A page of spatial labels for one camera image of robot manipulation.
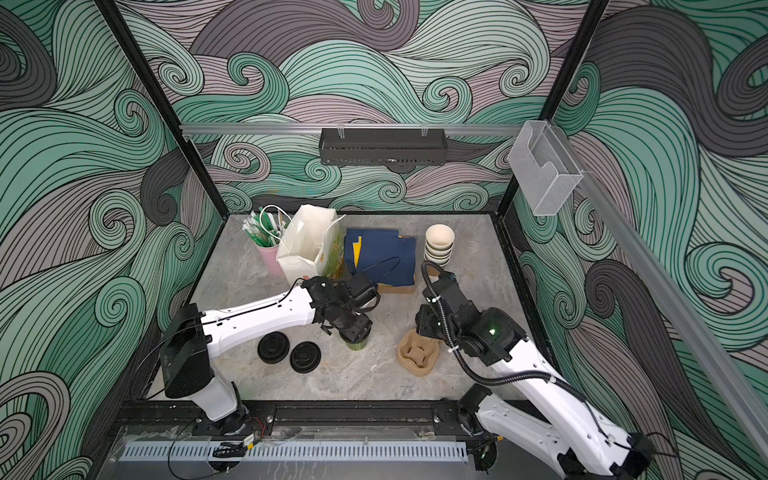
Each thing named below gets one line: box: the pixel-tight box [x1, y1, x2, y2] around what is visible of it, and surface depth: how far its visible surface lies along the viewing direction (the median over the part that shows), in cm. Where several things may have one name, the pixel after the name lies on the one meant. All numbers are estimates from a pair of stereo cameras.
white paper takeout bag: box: [276, 204, 346, 284], surface depth 85 cm
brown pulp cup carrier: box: [397, 328, 440, 377], surface depth 81 cm
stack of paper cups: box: [424, 223, 456, 267], surface depth 91 cm
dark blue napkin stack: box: [344, 228, 416, 287], surface depth 105 cm
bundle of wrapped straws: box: [242, 206, 290, 248], surface depth 94 cm
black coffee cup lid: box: [257, 331, 291, 364], surface depth 85 cm
